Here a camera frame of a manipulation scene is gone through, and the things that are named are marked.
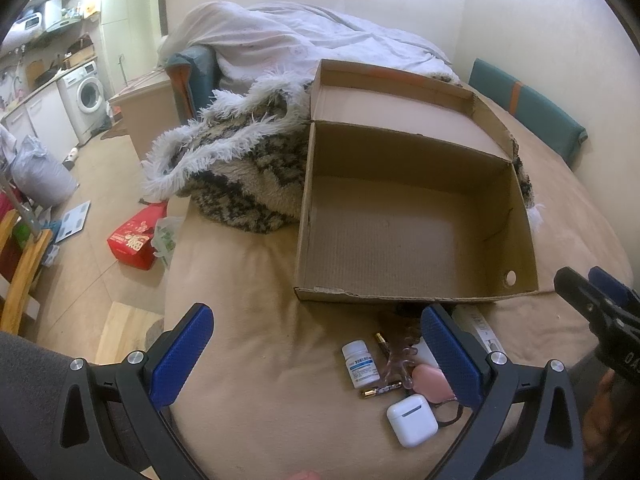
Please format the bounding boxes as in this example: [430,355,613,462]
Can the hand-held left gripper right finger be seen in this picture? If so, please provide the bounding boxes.
[420,304,586,480]

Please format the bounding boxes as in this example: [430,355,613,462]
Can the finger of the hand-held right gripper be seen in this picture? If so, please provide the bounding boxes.
[589,266,640,318]
[554,266,623,346]

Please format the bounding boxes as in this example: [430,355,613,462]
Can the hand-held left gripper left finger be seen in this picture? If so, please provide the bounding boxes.
[47,302,216,480]

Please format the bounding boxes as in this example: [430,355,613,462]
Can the white printed carton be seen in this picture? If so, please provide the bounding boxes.
[452,305,506,357]

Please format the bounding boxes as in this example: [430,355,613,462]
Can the clear pink hair claw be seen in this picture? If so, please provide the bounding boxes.
[385,330,426,392]

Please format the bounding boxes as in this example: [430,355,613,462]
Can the white earbuds case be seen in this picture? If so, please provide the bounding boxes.
[386,394,440,448]

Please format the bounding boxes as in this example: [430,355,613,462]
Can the cardboard box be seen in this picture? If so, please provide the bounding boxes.
[293,58,541,306]

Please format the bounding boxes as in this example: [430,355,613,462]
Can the person's right hand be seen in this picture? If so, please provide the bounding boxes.
[584,372,621,443]

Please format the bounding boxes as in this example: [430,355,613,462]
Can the pink pouch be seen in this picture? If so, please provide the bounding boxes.
[411,364,454,404]

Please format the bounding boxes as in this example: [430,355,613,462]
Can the light wooden board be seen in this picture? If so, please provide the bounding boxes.
[95,301,165,366]

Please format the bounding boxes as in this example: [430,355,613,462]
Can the gold and black battery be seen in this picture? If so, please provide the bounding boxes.
[360,382,404,400]

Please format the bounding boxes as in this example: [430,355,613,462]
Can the green and white plastic bag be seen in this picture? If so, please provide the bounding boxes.
[151,216,185,267]

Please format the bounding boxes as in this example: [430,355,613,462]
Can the red gift bag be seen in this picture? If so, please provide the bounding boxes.
[106,201,169,271]

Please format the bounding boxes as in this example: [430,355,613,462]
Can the white bathroom scale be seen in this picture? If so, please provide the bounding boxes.
[52,200,93,245]

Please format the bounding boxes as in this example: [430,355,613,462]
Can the wooden chair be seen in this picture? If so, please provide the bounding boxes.
[0,209,54,337]

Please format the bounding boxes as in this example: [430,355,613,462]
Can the patterned blanket with fur trim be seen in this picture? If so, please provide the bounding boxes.
[141,72,544,236]

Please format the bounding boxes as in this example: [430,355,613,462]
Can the metal stand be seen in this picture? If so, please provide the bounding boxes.
[0,164,44,239]

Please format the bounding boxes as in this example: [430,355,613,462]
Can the grey plastic bag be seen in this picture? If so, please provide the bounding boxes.
[10,135,79,209]

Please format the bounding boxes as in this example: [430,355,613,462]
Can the wooden bedside cabinet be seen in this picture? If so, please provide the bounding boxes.
[109,72,177,162]

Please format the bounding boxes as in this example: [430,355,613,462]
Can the white washing machine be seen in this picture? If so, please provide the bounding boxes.
[57,60,109,134]

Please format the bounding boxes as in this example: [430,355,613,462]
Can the white kitchen counter cabinets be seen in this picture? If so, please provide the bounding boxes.
[0,79,81,161]

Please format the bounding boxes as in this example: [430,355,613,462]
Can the cream wardrobe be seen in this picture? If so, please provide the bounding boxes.
[100,0,166,94]

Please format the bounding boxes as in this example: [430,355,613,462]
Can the white duvet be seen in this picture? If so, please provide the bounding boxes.
[159,2,454,111]

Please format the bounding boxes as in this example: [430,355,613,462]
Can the teal cushion with orange strap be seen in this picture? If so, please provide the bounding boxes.
[467,58,587,171]

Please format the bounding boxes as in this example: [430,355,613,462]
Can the white wall appliance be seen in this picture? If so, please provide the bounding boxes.
[42,0,64,29]

